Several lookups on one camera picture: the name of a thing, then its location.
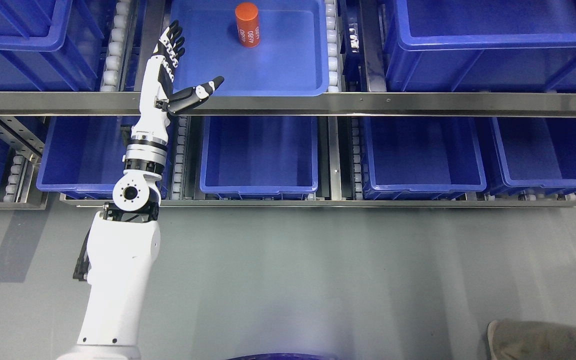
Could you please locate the blue bin lower left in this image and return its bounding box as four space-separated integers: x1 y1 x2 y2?
36 116 171 200

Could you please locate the blue bin upper right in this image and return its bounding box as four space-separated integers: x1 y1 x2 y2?
382 0 576 93

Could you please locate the orange cylindrical capacitor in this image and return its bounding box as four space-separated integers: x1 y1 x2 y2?
234 2 261 48

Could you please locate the blue bin upper left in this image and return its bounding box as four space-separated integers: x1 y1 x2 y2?
0 0 116 92

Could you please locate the blue bin lower far right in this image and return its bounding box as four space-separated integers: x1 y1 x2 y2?
475 117 576 196

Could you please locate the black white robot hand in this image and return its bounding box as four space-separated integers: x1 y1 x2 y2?
129 20 225 148

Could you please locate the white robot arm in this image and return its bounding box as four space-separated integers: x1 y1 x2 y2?
61 137 168 360

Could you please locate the person's beige shoe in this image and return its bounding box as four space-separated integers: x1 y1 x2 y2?
486 319 576 360

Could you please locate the blue shallow tray bin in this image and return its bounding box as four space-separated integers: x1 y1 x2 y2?
170 0 330 97

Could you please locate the blue bin lower centre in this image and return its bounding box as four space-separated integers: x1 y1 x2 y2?
198 116 319 200

